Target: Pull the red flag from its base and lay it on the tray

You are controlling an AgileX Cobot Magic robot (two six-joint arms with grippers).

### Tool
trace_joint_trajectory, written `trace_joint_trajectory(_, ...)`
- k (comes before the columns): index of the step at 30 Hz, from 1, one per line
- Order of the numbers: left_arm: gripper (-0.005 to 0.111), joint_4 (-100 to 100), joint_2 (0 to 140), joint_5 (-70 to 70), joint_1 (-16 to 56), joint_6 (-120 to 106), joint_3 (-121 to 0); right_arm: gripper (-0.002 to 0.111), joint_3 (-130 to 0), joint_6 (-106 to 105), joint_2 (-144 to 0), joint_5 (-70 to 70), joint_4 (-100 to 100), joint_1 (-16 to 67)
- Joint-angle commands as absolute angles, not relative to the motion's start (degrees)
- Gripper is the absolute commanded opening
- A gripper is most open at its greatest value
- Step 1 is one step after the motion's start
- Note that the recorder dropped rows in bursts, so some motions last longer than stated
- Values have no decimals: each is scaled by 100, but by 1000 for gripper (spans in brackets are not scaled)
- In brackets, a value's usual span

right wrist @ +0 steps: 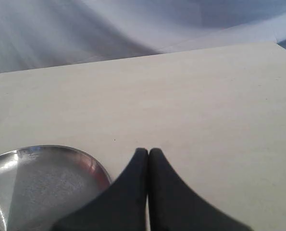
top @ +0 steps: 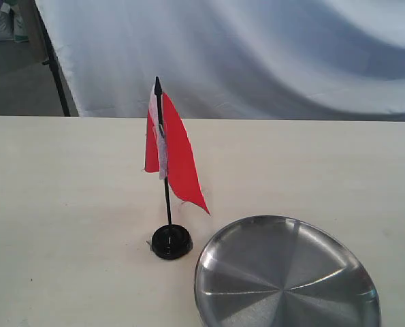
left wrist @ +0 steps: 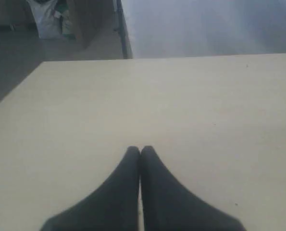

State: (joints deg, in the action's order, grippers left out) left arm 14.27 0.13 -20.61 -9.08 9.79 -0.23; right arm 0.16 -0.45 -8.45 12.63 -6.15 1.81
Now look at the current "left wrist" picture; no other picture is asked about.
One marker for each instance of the green white sack bag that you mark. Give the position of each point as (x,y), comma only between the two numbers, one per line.
(62,13)

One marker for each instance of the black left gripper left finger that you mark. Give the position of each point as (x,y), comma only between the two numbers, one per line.
(113,206)

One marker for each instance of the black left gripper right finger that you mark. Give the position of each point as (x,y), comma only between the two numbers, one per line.
(170,206)

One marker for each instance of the white backdrop cloth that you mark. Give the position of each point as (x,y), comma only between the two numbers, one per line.
(191,28)

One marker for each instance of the black backdrop stand pole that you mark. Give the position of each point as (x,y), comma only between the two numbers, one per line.
(121,29)

